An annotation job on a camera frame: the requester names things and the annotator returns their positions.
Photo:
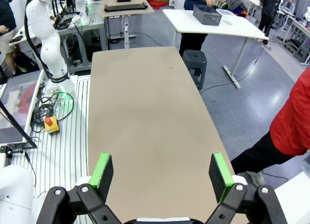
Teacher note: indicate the ribbed aluminium base plate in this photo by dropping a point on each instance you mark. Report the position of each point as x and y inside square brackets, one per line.
[65, 148]

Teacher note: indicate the yellow emergency stop box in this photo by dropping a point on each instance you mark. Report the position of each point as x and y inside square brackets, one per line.
[52, 128]

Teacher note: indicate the black stand bar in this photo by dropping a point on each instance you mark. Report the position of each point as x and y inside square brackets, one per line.
[29, 138]

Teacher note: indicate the small white robot arm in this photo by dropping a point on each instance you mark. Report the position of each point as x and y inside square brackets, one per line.
[81, 3]

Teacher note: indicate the long black tray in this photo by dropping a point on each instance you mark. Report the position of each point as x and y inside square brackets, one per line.
[126, 7]

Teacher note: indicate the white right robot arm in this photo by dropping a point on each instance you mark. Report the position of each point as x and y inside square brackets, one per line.
[14, 197]

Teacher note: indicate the small black tray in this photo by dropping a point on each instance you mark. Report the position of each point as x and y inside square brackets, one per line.
[124, 0]

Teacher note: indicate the clear plastic container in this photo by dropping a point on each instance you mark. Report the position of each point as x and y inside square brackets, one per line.
[226, 12]

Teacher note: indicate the black backpack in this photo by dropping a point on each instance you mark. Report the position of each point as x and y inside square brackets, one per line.
[24, 64]

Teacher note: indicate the brown desk with white leg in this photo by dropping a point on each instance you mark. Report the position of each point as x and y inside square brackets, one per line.
[126, 14]

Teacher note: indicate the person in red jacket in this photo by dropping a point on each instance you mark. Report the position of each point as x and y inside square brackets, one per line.
[295, 117]

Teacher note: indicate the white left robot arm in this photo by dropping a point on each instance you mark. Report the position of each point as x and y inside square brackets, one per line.
[51, 47]

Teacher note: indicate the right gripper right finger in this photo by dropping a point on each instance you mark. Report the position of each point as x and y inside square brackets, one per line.
[219, 178]

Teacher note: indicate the grey and orange jacket pile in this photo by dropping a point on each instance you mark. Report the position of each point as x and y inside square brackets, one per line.
[236, 5]

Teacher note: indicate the grey metal workbench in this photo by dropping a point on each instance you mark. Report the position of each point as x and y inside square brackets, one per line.
[95, 18]

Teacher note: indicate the person in beige shorts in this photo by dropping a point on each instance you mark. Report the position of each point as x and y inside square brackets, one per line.
[6, 15]

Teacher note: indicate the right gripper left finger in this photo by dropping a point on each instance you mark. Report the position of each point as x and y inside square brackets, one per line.
[103, 175]

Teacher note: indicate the person in black clothes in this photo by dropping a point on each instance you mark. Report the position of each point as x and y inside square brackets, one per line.
[267, 5]

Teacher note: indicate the red cloth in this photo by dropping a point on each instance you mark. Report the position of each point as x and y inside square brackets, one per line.
[157, 4]

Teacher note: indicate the white framed monitor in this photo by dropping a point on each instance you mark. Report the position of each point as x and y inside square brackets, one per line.
[19, 100]

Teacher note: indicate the dark grey plastic stool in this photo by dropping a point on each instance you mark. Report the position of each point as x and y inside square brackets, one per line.
[193, 56]

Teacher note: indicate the seated person with dark hair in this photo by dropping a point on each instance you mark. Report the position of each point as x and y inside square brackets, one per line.
[289, 5]

